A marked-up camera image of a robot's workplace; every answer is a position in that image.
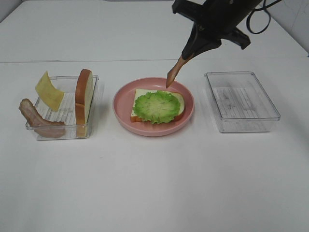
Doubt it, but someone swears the bread slice from tray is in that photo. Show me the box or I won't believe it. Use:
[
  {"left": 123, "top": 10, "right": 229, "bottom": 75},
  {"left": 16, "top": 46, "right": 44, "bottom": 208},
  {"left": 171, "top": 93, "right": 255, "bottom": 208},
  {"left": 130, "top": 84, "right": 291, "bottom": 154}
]
[{"left": 130, "top": 88, "right": 185, "bottom": 122}]

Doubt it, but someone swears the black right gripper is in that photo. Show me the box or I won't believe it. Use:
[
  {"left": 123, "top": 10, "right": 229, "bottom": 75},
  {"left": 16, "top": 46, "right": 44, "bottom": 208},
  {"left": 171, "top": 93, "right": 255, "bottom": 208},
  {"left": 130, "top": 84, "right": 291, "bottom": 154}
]
[{"left": 172, "top": 0, "right": 251, "bottom": 59}]

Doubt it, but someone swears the clear right plastic tray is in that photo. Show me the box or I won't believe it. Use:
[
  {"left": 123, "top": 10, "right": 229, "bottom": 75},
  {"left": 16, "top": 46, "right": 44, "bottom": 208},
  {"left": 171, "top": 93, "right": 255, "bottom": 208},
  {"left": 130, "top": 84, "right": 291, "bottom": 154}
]
[{"left": 205, "top": 72, "right": 281, "bottom": 133}]

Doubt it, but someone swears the yellow cheese slice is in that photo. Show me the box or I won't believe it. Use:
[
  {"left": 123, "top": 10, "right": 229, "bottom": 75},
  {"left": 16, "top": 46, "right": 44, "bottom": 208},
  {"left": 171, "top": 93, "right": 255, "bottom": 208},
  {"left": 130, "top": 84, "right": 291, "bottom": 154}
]
[{"left": 35, "top": 71, "right": 64, "bottom": 112}]

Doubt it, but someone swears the pink round plate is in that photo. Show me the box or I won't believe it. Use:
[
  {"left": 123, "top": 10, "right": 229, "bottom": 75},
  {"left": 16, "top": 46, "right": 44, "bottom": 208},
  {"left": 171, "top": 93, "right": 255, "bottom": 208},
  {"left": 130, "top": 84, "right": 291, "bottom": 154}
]
[{"left": 112, "top": 77, "right": 195, "bottom": 137}]

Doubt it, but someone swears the green lettuce leaf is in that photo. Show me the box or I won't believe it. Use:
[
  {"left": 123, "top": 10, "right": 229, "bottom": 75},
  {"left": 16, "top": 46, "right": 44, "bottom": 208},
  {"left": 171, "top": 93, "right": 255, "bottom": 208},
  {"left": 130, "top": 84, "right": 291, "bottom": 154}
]
[{"left": 133, "top": 90, "right": 181, "bottom": 124}]

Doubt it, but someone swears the bread slice in left tray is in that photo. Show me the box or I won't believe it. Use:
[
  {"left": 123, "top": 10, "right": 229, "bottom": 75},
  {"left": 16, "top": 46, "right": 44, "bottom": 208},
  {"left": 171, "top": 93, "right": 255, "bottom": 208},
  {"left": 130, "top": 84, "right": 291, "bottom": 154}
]
[{"left": 75, "top": 69, "right": 93, "bottom": 138}]

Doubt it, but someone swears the clear left plastic tray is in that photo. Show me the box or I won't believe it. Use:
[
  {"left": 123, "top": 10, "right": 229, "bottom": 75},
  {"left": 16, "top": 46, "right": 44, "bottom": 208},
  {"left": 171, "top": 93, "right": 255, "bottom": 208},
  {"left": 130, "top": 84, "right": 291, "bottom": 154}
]
[{"left": 25, "top": 75, "right": 98, "bottom": 141}]

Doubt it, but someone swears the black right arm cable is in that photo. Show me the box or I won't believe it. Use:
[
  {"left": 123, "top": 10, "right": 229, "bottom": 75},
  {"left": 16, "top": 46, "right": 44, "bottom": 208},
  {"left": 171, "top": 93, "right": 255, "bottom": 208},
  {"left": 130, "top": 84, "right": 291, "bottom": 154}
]
[{"left": 246, "top": 0, "right": 283, "bottom": 34}]

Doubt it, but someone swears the bacon strip from tray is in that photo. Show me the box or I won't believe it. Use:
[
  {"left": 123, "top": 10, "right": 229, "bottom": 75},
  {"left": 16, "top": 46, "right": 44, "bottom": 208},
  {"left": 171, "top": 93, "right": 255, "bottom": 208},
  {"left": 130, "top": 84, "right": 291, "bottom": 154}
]
[
  {"left": 19, "top": 99, "right": 66, "bottom": 139},
  {"left": 166, "top": 55, "right": 193, "bottom": 88}
]

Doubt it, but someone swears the clear plastic tray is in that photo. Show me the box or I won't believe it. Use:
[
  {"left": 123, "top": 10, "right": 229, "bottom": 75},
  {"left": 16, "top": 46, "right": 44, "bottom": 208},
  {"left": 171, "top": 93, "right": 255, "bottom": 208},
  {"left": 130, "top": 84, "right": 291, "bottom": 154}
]
[
  {"left": 25, "top": 75, "right": 98, "bottom": 141},
  {"left": 205, "top": 72, "right": 281, "bottom": 133}
]

